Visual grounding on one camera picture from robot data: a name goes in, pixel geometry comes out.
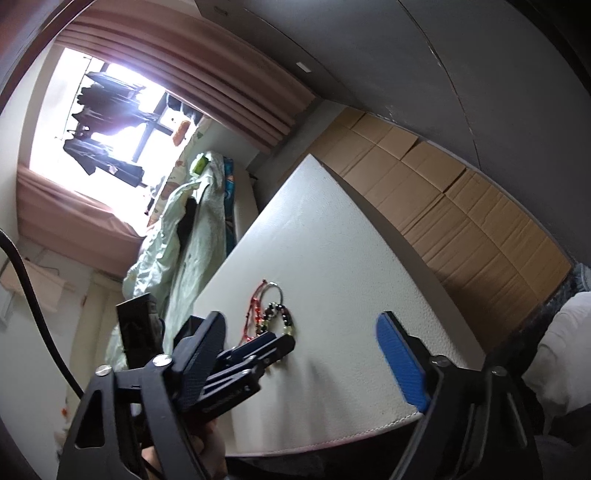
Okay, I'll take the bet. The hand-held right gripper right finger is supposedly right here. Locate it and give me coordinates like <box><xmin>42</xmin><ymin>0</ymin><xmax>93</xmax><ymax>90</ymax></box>
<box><xmin>376</xmin><ymin>311</ymin><xmax>543</xmax><ymax>480</ymax></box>

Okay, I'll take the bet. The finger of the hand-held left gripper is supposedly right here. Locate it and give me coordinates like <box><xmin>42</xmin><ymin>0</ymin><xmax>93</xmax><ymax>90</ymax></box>
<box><xmin>203</xmin><ymin>364</ymin><xmax>266</xmax><ymax>411</ymax></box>
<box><xmin>217</xmin><ymin>335</ymin><xmax>296</xmax><ymax>370</ymax></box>

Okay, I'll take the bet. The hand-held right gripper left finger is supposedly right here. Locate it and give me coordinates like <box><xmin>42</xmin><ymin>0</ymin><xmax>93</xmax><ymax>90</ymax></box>
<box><xmin>58</xmin><ymin>311</ymin><xmax>227</xmax><ymax>480</ymax></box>

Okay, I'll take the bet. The red string bracelet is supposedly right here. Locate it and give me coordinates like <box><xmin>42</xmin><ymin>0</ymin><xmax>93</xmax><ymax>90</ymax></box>
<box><xmin>233</xmin><ymin>278</ymin><xmax>271</xmax><ymax>352</ymax></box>

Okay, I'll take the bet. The dark bead bracelet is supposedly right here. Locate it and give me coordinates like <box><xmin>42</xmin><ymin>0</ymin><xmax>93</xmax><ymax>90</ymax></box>
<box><xmin>256</xmin><ymin>301</ymin><xmax>298</xmax><ymax>337</ymax></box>

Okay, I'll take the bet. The person's left hand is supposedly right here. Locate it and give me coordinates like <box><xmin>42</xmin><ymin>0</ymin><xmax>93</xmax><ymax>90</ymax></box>
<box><xmin>187</xmin><ymin>415</ymin><xmax>228</xmax><ymax>480</ymax></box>

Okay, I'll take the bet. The light green quilt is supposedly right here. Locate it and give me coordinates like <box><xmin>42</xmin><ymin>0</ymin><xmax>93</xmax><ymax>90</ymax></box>
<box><xmin>104</xmin><ymin>178</ymin><xmax>206</xmax><ymax>370</ymax></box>

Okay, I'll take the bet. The beige hanging cloth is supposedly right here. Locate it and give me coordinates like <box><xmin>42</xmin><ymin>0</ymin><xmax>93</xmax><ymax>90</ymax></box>
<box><xmin>0</xmin><ymin>261</ymin><xmax>75</xmax><ymax>319</ymax></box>

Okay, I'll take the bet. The white table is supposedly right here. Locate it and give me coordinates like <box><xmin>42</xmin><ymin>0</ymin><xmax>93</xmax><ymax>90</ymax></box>
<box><xmin>191</xmin><ymin>154</ymin><xmax>485</xmax><ymax>457</ymax></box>

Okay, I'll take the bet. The bed with green sheet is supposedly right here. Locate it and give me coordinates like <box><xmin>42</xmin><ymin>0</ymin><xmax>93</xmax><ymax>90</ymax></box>
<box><xmin>104</xmin><ymin>152</ymin><xmax>259</xmax><ymax>370</ymax></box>

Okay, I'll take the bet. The pink curtain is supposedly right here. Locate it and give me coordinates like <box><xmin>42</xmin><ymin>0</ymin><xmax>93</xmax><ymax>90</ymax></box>
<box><xmin>55</xmin><ymin>7</ymin><xmax>317</xmax><ymax>153</ymax></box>
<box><xmin>16</xmin><ymin>166</ymin><xmax>144</xmax><ymax>278</ymax></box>

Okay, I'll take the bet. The flattened cardboard sheet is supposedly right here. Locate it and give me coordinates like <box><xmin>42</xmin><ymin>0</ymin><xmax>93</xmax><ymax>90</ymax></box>
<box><xmin>307</xmin><ymin>106</ymin><xmax>573</xmax><ymax>352</ymax></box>

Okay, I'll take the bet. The person's white shirt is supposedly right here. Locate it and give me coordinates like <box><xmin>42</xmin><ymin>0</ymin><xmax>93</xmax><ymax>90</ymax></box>
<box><xmin>524</xmin><ymin>292</ymin><xmax>591</xmax><ymax>418</ymax></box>

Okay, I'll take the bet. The dark hanging garment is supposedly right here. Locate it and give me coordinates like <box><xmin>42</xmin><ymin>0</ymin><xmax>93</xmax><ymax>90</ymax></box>
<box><xmin>62</xmin><ymin>138</ymin><xmax>145</xmax><ymax>188</ymax></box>
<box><xmin>74</xmin><ymin>92</ymin><xmax>153</xmax><ymax>136</ymax></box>
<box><xmin>83</xmin><ymin>69</ymin><xmax>141</xmax><ymax>95</ymax></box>

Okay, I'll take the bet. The person's right leg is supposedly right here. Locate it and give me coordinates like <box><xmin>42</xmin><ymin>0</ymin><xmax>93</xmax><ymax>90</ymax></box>
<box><xmin>533</xmin><ymin>408</ymin><xmax>591</xmax><ymax>480</ymax></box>

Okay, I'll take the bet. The dark speckled cloth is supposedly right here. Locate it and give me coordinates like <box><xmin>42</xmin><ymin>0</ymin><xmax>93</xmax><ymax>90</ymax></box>
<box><xmin>542</xmin><ymin>262</ymin><xmax>591</xmax><ymax>308</ymax></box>

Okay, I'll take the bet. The window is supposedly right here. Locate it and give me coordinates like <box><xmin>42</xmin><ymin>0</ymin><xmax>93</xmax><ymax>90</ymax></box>
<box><xmin>30</xmin><ymin>48</ymin><xmax>204</xmax><ymax>197</ymax></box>

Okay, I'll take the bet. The black cable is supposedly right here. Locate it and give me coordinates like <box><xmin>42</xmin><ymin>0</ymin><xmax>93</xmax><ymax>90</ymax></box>
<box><xmin>0</xmin><ymin>228</ymin><xmax>88</xmax><ymax>402</ymax></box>

